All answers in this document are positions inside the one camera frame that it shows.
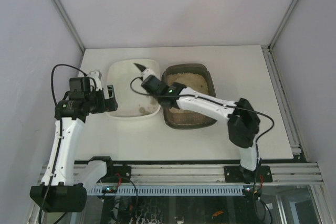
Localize dark translucent litter box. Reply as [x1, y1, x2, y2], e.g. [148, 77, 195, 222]
[161, 63, 216, 130]

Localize black slotted litter scoop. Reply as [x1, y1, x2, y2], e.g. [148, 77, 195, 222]
[134, 63, 147, 72]

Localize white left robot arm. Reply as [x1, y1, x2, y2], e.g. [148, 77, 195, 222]
[30, 71, 118, 212]

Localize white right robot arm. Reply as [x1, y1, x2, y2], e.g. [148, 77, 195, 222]
[140, 74, 260, 184]

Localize white plastic bin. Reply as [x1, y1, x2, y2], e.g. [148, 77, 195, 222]
[107, 59, 161, 120]

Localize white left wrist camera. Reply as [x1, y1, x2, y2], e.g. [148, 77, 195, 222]
[88, 70, 103, 91]

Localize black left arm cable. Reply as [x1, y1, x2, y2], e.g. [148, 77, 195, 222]
[38, 63, 89, 222]

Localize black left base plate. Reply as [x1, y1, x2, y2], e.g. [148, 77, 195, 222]
[102, 165, 132, 183]

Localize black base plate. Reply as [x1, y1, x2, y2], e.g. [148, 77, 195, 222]
[102, 165, 132, 183]
[224, 165, 273, 184]

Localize blue-grey slotted cable duct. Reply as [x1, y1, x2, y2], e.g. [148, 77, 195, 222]
[88, 185, 253, 196]

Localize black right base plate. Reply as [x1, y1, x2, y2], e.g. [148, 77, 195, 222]
[224, 165, 273, 184]

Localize aluminium mounting rail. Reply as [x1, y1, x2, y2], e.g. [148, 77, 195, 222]
[41, 163, 323, 183]

